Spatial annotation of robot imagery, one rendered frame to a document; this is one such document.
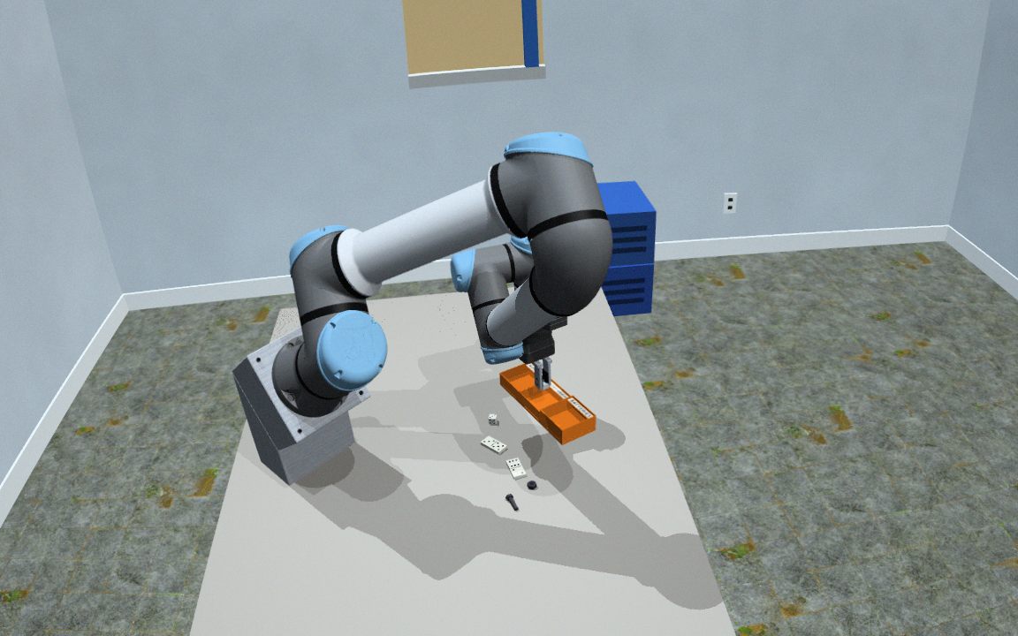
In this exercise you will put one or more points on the white domino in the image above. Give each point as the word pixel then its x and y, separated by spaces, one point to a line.
pixel 515 468
pixel 493 445

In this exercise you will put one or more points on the orange rack of labelled bins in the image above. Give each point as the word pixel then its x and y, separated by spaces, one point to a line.
pixel 519 382

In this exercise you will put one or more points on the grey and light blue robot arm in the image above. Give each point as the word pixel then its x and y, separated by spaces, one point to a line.
pixel 546 181

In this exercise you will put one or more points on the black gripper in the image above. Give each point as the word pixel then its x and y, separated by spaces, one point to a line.
pixel 541 345

